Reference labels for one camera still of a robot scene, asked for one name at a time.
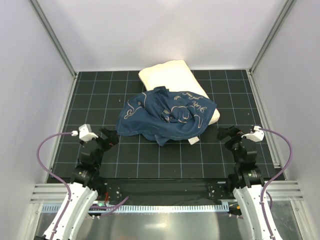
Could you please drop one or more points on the slotted cable duct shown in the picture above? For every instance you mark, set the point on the slotted cable duct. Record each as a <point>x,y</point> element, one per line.
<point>125,209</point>

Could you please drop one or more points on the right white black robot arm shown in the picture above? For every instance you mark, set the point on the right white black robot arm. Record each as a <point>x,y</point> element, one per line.
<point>247,184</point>

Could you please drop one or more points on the black grid mat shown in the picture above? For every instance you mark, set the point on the black grid mat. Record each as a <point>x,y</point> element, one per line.
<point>98,98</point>

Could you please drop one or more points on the right aluminium corner post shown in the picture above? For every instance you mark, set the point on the right aluminium corner post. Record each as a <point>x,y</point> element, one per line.
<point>284,12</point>

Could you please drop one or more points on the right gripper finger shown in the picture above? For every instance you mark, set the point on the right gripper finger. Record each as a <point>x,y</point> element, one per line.
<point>223,133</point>
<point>234,131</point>

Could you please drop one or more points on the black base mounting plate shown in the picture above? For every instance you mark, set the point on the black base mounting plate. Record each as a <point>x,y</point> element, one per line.
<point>161,191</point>

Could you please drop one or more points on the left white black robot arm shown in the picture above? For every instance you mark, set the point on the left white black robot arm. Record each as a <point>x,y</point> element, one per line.
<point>78,200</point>

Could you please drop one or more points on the aluminium corner post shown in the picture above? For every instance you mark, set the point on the aluminium corner post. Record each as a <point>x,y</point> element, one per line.
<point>284,12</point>
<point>52,36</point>

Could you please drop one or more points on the aluminium front rail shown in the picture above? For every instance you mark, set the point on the aluminium front rail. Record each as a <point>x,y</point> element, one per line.
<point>280,190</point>

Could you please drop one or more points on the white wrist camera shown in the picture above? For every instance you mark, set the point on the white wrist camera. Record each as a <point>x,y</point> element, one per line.
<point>256,135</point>
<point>84,133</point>

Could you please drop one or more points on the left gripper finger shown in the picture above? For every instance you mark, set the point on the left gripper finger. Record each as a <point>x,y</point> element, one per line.
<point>112,137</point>
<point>108,134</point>

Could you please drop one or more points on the cream white pillow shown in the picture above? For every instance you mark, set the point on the cream white pillow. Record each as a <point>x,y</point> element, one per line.
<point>174,75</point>

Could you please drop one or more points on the dark blue embroidered pillowcase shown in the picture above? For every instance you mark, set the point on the dark blue embroidered pillowcase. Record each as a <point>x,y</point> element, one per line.
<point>161,115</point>

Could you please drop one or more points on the left aluminium corner post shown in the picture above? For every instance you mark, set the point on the left aluminium corner post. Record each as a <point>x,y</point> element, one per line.
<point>52,36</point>

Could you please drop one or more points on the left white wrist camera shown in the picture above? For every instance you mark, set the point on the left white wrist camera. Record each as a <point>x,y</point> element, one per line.
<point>84,133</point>

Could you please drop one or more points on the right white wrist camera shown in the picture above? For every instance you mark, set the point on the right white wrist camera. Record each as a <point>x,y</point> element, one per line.
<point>256,135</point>

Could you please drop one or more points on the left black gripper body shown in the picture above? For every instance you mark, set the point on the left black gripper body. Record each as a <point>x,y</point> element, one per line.
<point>105,139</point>

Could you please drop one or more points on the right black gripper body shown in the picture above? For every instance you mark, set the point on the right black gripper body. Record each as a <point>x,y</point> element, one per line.
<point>231,138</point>

